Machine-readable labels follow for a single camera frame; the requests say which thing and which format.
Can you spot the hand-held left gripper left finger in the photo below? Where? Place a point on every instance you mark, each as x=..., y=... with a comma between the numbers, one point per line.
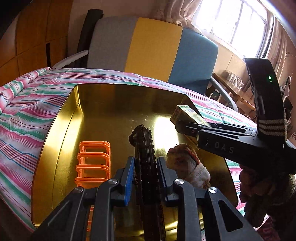
x=130, y=180

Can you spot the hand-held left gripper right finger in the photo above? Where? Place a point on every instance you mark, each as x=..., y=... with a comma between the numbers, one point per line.
x=161, y=176

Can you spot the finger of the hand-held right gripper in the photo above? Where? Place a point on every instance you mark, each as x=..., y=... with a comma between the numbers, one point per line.
x=226, y=127
x=187, y=132

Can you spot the green yellow cracker packet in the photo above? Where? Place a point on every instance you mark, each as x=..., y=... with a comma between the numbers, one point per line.
x=189, y=114

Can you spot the black hair clip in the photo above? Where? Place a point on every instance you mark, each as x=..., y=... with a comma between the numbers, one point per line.
x=144, y=162

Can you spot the white red sock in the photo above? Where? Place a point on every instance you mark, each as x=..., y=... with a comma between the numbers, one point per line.
x=194, y=166

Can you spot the orange plastic rack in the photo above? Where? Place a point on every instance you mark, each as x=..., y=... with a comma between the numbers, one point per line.
x=92, y=160

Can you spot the gold tin container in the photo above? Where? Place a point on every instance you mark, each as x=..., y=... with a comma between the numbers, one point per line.
x=104, y=120

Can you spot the person's right forearm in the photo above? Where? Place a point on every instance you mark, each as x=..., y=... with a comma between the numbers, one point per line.
x=282, y=197

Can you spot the person's right hand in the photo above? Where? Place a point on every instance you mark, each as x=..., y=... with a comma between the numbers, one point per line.
x=249, y=185

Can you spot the wooden side table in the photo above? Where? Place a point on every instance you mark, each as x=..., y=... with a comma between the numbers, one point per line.
x=238, y=95

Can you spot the striped knit band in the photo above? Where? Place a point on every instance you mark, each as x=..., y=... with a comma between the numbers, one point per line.
x=272, y=127

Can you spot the group of glass cups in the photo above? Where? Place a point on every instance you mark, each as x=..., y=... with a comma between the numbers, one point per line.
x=233, y=80

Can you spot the person's red patterned clothing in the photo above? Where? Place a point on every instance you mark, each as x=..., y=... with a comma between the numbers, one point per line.
x=275, y=231

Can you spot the grey yellow blue armchair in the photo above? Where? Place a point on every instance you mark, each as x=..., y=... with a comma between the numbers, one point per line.
x=152, y=46

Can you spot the pink beige curtain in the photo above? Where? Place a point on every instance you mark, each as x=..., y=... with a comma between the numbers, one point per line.
x=282, y=41

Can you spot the bright barred window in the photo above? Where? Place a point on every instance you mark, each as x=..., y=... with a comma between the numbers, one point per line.
x=231, y=20

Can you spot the striped pink green tablecloth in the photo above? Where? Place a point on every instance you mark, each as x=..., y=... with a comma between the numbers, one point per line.
x=27, y=104

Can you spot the black padded backrest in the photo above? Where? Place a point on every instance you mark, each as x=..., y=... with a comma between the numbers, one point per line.
x=89, y=30

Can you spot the wooden wardrobe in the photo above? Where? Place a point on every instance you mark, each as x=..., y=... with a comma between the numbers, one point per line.
x=30, y=34

